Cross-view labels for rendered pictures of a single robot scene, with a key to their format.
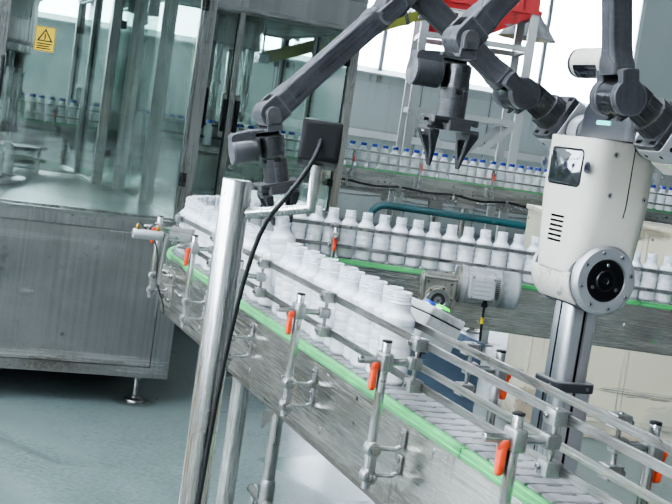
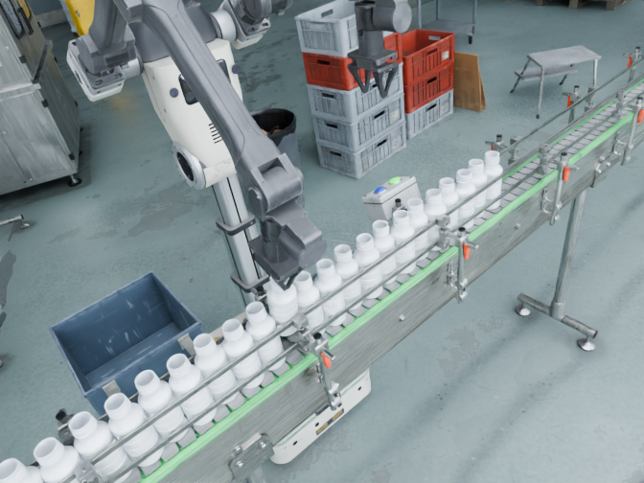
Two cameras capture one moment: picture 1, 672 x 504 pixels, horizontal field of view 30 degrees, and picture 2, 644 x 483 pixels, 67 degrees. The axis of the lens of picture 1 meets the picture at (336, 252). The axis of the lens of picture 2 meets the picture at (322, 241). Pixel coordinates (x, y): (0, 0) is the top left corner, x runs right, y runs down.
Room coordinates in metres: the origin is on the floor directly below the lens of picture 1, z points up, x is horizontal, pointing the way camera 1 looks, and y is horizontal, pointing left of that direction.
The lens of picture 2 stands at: (2.94, 0.87, 1.83)
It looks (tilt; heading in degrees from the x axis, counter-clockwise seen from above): 37 degrees down; 257
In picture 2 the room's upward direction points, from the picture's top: 10 degrees counter-clockwise
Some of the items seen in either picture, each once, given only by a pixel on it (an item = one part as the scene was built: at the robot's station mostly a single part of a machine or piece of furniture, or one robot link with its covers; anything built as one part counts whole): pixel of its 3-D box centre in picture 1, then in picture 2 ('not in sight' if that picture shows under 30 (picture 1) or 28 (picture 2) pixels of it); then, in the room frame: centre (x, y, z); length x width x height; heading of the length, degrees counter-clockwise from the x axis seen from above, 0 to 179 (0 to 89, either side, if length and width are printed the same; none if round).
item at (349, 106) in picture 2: not in sight; (356, 88); (1.72, -2.39, 0.55); 0.61 x 0.41 x 0.22; 27
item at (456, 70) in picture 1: (453, 76); (370, 14); (2.50, -0.18, 1.57); 0.07 x 0.06 x 0.07; 111
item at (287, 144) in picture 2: not in sight; (270, 168); (2.51, -2.04, 0.32); 0.45 x 0.45 x 0.64
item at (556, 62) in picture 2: not in sight; (553, 76); (-0.01, -2.38, 0.21); 0.61 x 0.47 x 0.41; 74
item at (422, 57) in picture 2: not in sight; (411, 56); (1.10, -2.73, 0.55); 0.61 x 0.41 x 0.22; 23
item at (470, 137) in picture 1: (454, 145); (367, 74); (2.51, -0.20, 1.44); 0.07 x 0.07 x 0.09; 20
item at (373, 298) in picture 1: (371, 324); (463, 199); (2.32, -0.09, 1.08); 0.06 x 0.06 x 0.17
